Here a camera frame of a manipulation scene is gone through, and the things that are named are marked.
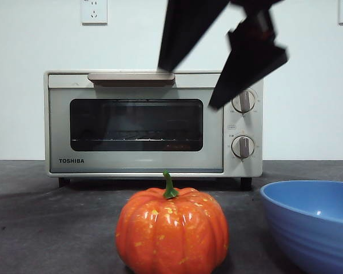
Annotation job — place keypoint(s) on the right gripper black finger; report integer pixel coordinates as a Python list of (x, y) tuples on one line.
[(248, 65), (185, 28)]

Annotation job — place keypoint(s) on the orange toy pumpkin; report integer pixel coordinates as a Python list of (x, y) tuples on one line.
[(171, 228)]

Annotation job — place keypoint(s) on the blue ribbed bowl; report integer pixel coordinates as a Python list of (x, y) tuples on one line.
[(308, 239)]

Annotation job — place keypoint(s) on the beige temperature knob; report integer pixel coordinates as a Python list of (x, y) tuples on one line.
[(247, 103)]

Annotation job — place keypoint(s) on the cream Toshiba toaster oven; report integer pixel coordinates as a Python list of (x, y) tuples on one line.
[(258, 128)]

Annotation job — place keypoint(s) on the beige timer knob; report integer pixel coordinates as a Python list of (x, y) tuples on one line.
[(243, 147)]

